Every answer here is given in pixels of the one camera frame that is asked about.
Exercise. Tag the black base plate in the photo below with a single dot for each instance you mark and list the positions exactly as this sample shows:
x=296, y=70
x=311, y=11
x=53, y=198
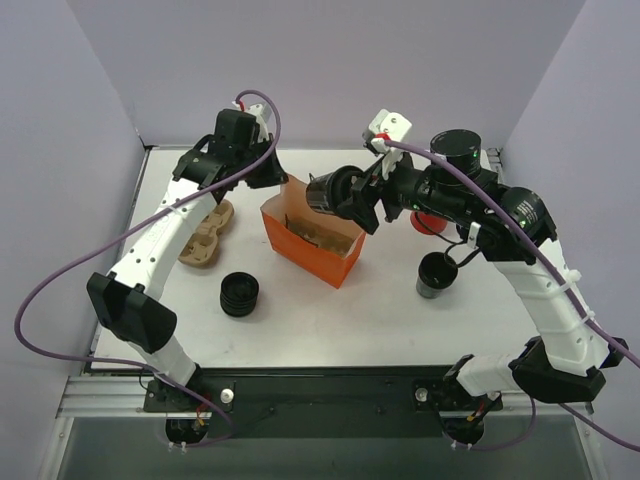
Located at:
x=398, y=402

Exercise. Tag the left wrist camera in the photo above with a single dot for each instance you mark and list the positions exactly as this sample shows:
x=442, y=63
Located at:
x=261, y=112

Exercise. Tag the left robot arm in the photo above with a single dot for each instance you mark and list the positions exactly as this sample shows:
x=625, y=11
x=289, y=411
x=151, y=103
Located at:
x=127, y=299

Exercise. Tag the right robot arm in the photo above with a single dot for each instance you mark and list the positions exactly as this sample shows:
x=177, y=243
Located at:
x=514, y=231

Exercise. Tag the brown cardboard cup carrier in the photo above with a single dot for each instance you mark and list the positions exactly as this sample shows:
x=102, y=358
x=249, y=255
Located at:
x=319, y=236

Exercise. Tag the orange paper bag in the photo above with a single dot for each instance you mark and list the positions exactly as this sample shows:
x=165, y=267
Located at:
x=328, y=267

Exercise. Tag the red cylindrical cup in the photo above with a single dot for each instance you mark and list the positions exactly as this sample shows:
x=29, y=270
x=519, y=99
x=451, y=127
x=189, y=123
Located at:
x=427, y=224

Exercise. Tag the dark coffee cup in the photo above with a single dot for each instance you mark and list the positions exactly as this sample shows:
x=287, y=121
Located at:
x=437, y=271
x=319, y=193

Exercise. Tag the stack of black lids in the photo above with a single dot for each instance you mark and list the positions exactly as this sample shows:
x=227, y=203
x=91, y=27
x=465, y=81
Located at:
x=238, y=294

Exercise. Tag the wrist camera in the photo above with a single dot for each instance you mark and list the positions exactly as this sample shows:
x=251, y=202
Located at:
x=261, y=112
x=386, y=126

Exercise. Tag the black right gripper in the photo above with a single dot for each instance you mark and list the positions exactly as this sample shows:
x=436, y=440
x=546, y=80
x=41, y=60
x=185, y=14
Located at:
x=370, y=198

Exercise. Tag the black cup lid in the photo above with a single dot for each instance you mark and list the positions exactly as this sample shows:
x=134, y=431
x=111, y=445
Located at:
x=339, y=187

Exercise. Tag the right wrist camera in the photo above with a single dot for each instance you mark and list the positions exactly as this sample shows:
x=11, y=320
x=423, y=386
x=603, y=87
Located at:
x=386, y=126

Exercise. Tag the aluminium frame rail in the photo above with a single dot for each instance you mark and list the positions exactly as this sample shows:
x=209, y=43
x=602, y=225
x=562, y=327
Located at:
x=123, y=397

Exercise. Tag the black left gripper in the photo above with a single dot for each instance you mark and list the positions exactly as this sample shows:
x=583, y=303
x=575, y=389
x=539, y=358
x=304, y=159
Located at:
x=265, y=170

